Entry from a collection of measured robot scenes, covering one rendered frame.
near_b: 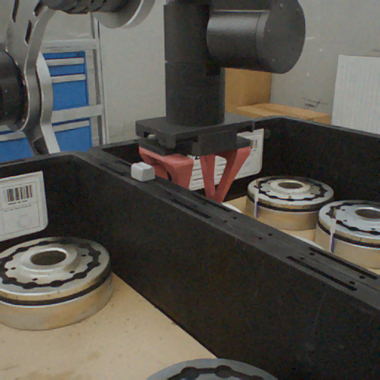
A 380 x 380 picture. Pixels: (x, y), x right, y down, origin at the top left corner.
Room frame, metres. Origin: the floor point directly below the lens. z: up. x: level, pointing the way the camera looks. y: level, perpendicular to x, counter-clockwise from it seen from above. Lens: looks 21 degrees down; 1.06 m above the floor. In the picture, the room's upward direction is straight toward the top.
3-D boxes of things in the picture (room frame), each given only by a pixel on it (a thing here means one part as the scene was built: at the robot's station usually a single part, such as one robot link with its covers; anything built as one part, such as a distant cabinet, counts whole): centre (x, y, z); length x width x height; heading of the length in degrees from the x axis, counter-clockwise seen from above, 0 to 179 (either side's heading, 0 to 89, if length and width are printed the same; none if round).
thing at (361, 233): (0.46, -0.18, 0.86); 0.10 x 0.10 x 0.01
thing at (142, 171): (0.39, 0.04, 0.94); 0.02 x 0.01 x 0.01; 37
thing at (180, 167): (0.46, 0.00, 0.91); 0.07 x 0.07 x 0.09; 36
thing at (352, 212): (0.46, -0.18, 0.86); 0.05 x 0.05 x 0.01
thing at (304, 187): (0.55, -0.12, 0.86); 0.05 x 0.05 x 0.01
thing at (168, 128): (0.47, 0.00, 0.98); 0.10 x 0.07 x 0.07; 126
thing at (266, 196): (0.55, -0.12, 0.86); 0.10 x 0.10 x 0.01
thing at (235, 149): (0.47, -0.01, 0.91); 0.07 x 0.07 x 0.09; 36
